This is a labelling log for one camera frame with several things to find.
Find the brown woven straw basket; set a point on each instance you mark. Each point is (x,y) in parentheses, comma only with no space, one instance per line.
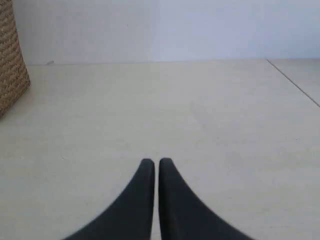
(14,77)

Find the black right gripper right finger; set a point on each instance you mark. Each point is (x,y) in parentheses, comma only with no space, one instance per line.
(182,215)

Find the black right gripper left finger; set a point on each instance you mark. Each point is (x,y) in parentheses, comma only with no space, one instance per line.
(130,216)

